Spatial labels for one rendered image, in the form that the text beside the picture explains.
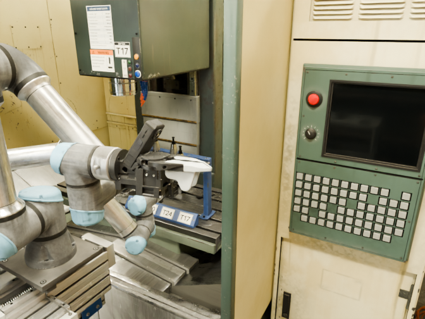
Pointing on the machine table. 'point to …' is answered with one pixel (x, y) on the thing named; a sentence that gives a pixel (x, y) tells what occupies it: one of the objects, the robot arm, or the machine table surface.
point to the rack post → (207, 197)
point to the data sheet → (100, 26)
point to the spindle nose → (122, 87)
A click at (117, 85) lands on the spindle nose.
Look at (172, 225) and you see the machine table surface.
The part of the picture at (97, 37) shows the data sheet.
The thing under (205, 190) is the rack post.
